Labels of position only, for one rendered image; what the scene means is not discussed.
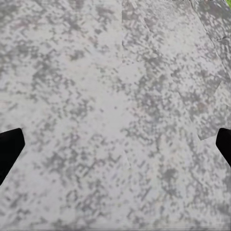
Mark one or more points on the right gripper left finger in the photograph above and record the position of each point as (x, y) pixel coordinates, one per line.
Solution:
(12, 143)

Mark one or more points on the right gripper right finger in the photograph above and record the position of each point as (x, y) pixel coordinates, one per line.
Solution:
(223, 142)

